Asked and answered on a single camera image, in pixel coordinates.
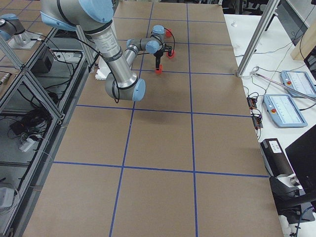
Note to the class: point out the aluminium frame post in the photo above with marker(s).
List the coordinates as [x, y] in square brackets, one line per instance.
[262, 25]

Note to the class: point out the far teach pendant tablet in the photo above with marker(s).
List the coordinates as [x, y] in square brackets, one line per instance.
[298, 83]

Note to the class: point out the red cube block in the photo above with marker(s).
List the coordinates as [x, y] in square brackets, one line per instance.
[168, 33]
[170, 54]

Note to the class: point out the near teach pendant tablet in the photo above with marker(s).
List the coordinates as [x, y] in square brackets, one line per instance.
[283, 111]

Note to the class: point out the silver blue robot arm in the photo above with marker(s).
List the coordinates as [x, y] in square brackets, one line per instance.
[95, 18]

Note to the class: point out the aluminium frame table left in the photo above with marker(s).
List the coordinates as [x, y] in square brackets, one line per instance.
[38, 91]

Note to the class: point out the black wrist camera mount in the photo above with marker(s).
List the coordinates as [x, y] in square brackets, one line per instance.
[168, 48]

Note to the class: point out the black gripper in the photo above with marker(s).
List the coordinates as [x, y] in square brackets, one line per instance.
[158, 54]

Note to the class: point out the small circuit board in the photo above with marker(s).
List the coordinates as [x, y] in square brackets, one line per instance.
[252, 102]

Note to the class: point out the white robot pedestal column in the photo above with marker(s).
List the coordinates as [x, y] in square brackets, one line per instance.
[103, 69]

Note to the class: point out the white power strip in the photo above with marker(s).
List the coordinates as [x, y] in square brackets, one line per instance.
[24, 147]

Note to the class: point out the black computer monitor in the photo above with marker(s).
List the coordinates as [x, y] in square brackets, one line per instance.
[291, 202]

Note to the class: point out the teach pendant tablet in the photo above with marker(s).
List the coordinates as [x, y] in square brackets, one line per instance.
[283, 111]
[298, 83]

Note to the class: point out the red cube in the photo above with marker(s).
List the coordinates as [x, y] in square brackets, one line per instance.
[158, 70]

